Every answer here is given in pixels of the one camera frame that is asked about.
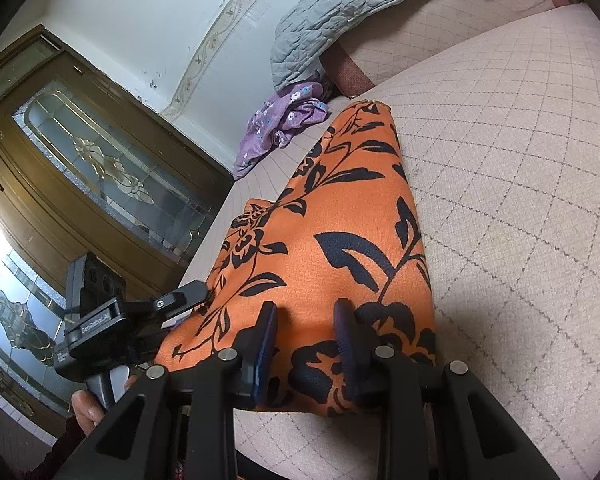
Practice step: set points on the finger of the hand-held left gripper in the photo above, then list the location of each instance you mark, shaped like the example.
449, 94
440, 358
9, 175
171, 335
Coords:
175, 300

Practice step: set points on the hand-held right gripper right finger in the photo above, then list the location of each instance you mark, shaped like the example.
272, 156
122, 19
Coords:
347, 350

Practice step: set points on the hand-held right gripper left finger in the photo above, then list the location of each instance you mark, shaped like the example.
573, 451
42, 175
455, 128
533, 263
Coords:
262, 355

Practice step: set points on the orange black floral shirt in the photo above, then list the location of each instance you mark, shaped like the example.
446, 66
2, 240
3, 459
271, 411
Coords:
340, 210

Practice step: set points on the person's left forearm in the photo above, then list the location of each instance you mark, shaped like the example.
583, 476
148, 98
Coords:
62, 455

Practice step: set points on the person's left hand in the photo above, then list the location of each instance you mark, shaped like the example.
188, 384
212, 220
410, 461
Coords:
87, 410

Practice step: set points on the wooden stained glass door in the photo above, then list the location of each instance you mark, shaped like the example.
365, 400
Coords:
105, 160
15, 320

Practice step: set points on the purple floral cloth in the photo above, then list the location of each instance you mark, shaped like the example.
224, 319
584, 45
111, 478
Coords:
275, 125

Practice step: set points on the beige checked sofa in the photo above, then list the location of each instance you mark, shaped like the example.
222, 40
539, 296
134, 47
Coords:
520, 210

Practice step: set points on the pink beige sofa armrest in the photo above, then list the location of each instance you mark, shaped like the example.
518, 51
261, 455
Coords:
430, 35

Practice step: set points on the grey quilted pillow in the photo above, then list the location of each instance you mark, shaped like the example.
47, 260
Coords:
350, 15

